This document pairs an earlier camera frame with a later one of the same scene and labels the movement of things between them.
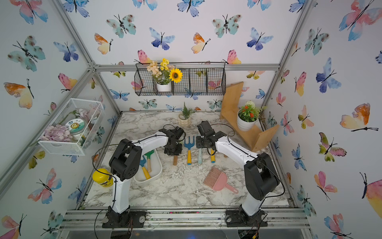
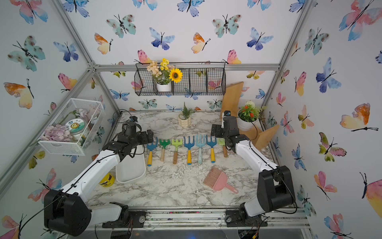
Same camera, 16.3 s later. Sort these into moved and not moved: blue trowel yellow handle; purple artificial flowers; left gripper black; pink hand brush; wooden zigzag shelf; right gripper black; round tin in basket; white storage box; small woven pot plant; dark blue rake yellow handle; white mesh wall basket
Moved: left gripper black; right gripper black; white storage box; blue trowel yellow handle
Not moved: pink hand brush; white mesh wall basket; small woven pot plant; dark blue rake yellow handle; round tin in basket; purple artificial flowers; wooden zigzag shelf
